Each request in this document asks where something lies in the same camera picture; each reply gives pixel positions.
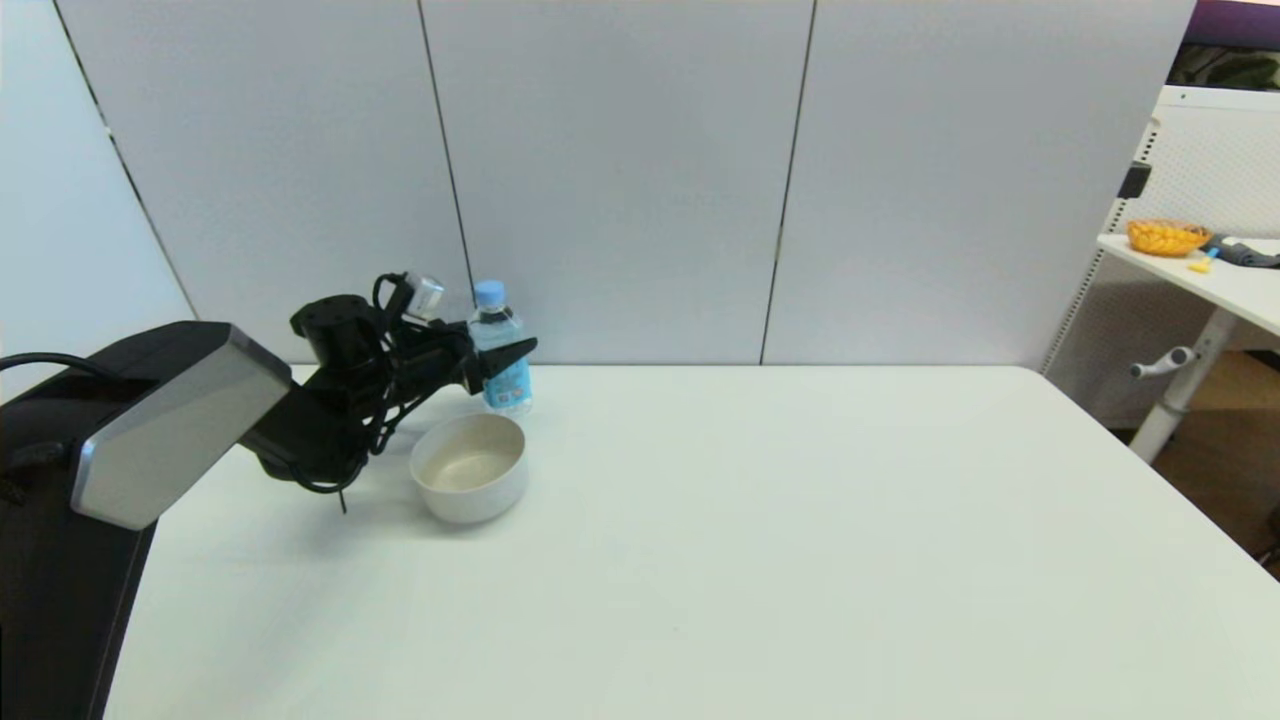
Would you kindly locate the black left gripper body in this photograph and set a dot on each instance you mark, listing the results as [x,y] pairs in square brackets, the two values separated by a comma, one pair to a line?
[435,362]

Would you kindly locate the grey white wrist camera box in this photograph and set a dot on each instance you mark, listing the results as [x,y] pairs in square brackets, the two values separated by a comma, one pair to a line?
[425,297]

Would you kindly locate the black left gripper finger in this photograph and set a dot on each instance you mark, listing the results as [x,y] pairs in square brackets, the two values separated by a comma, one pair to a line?
[495,365]

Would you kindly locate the clear soda water bottle blue cap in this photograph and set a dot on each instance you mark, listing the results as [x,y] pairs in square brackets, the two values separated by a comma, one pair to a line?
[493,325]

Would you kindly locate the beige round bowl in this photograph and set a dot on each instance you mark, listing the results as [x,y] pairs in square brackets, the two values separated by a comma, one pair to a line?
[470,480]

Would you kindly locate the dark grey cloth bundle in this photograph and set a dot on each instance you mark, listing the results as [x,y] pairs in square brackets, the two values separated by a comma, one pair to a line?
[1248,255]

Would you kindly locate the white perforated pegboard panel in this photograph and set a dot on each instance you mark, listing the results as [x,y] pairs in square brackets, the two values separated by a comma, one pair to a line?
[1210,170]

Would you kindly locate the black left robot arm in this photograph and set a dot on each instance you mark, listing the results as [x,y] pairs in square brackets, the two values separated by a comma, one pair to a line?
[170,420]

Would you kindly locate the white height-adjustable desk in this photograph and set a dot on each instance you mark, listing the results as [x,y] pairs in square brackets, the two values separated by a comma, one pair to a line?
[1240,290]

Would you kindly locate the black clip on pegboard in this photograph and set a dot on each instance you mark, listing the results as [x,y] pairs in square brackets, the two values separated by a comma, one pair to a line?
[1132,181]

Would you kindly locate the small yellow blue tool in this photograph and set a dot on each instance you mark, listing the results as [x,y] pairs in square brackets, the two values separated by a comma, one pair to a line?
[1200,264]

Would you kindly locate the orange woven basket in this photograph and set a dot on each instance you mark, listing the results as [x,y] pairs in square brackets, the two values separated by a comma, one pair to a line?
[1166,238]

